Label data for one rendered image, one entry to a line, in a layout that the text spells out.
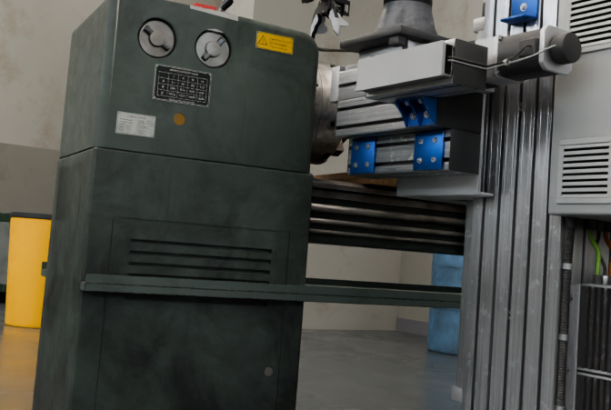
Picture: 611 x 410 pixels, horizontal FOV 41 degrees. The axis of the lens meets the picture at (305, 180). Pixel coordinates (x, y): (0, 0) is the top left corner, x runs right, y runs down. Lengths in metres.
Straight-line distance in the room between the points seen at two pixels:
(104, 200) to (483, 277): 0.91
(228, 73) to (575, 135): 0.92
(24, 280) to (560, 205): 4.65
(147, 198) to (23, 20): 8.11
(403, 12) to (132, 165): 0.75
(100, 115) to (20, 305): 3.96
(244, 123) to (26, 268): 3.88
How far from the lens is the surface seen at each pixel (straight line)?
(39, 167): 9.94
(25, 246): 5.90
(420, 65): 1.65
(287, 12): 7.12
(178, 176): 2.10
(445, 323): 6.08
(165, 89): 2.11
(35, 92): 10.01
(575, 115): 1.72
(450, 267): 6.06
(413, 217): 2.54
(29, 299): 5.91
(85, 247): 2.04
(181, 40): 2.15
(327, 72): 2.47
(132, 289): 2.03
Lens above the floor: 0.65
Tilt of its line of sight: 5 degrees up
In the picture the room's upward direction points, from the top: 4 degrees clockwise
